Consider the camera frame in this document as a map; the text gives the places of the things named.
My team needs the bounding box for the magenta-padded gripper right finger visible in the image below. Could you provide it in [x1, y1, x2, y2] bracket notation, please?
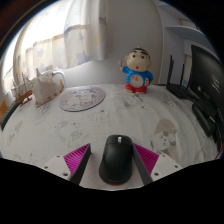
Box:
[132, 143, 184, 186]

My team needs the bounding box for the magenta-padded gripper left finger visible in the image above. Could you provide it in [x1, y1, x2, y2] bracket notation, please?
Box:
[40, 143, 92, 186]

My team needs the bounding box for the black computer mouse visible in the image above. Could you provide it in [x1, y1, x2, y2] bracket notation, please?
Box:
[98, 134, 134, 186]

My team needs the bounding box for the white printed tablecloth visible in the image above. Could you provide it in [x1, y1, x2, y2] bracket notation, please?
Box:
[0, 83, 223, 191]

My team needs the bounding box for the black box device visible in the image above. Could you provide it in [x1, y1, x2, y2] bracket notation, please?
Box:
[191, 99, 221, 138]

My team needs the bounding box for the black router with antennas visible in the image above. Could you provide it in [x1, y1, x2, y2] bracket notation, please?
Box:
[165, 54, 198, 100]

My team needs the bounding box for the white ceramic pitcher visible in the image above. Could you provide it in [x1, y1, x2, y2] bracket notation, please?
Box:
[31, 68, 67, 108]

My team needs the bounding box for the black keyboard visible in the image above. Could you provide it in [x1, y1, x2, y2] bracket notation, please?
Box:
[0, 101, 22, 132]

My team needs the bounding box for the wooden model sailing ship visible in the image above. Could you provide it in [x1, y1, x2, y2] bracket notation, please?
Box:
[10, 72, 35, 107]

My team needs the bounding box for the cartoon boy figurine clock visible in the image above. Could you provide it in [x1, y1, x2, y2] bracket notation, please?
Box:
[119, 46, 154, 95]

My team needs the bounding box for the orange wooden chair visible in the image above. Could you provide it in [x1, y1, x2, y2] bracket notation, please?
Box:
[0, 99, 8, 121]

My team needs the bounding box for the black monitor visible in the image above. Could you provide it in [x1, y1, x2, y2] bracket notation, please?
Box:
[189, 44, 224, 134]

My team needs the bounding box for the white star-print curtain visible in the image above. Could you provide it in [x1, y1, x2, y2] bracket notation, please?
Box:
[0, 0, 108, 88]

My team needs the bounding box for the white shelf unit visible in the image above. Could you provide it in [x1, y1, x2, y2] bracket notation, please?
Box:
[156, 0, 224, 88]

